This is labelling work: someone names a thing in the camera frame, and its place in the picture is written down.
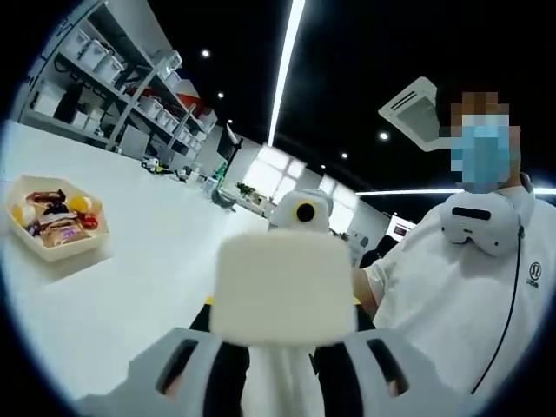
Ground ceiling strip light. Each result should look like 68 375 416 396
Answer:
354 187 467 197
266 0 308 147

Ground white neck-worn device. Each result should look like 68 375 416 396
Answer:
436 190 535 264

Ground person in white shirt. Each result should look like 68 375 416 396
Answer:
360 186 556 396

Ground maroon snack food packet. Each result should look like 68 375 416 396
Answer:
25 190 67 205

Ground ceiling air conditioner vent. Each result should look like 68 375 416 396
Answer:
377 76 451 153

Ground large white carton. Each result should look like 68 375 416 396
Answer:
32 84 60 114

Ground black device cable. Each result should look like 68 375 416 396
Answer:
471 225 525 394

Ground cream plastic food tongs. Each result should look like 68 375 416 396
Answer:
211 228 361 417

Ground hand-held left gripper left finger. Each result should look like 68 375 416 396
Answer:
82 295 253 417

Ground cream hexagonal container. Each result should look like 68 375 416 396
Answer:
4 174 113 264

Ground white storage box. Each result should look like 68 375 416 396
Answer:
102 54 126 80
74 29 96 54
84 39 110 67

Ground grey metal shelf unit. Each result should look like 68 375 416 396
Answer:
17 0 183 151

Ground wall screen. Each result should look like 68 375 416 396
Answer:
387 214 419 244

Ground group of ceiling spotlights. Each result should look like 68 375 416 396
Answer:
199 47 390 170

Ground black bag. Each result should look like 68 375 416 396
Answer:
54 84 83 122

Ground grey shelf unit with boxes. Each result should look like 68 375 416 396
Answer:
121 56 218 153

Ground bright window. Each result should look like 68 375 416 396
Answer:
243 145 308 205

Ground idle hand-held gripper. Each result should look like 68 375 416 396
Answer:
141 156 169 175

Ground stacked small white cartons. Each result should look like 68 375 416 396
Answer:
71 110 103 131

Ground grey curved object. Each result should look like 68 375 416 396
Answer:
211 190 239 214

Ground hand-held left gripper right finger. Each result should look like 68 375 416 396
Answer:
311 301 480 417

